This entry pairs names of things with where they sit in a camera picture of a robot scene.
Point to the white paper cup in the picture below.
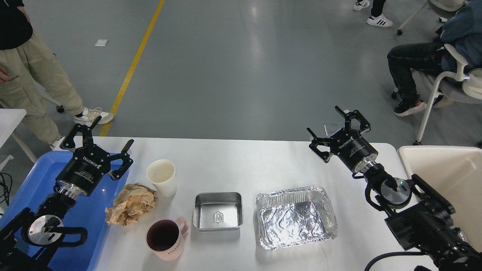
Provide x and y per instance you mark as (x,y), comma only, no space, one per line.
(162,174)

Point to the person with white sneakers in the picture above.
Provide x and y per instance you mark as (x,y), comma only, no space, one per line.
(376,17)

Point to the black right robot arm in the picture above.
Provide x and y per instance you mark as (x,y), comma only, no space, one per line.
(417,215)

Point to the beige plastic bin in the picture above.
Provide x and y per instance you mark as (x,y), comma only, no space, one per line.
(456,173)

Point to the person in beige trousers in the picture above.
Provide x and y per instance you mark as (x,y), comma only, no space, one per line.
(26,60)

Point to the crumpled brown paper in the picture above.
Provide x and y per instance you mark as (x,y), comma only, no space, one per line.
(133,201)

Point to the steel rectangular container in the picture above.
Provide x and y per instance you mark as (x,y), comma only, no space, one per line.
(218,211)

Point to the white office chair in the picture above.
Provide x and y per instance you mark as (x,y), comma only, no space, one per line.
(457,86)

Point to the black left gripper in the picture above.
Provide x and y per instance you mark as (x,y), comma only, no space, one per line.
(89,163)

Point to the white side table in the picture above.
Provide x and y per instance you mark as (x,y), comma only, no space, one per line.
(9,121)

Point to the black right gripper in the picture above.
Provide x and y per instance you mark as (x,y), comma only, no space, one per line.
(347,143)

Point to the blue plastic tray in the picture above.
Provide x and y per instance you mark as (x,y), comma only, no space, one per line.
(88,212)

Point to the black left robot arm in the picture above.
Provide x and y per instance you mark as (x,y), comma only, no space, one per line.
(31,239)

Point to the aluminium foil tray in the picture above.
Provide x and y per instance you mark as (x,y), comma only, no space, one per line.
(294,217)

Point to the pink mug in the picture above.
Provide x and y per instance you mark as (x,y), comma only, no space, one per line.
(165,238)

